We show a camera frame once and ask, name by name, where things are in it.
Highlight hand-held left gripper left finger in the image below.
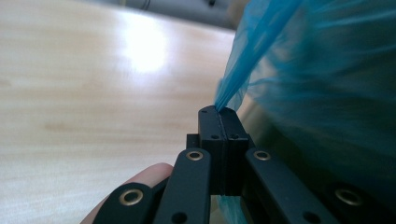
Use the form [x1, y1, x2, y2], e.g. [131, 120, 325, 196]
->
[186, 105, 226, 196]

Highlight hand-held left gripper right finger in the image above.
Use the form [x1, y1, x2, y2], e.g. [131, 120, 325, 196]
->
[219, 106, 255, 196]

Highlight blue plastic bag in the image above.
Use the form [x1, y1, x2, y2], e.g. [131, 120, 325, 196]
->
[213, 0, 396, 224]

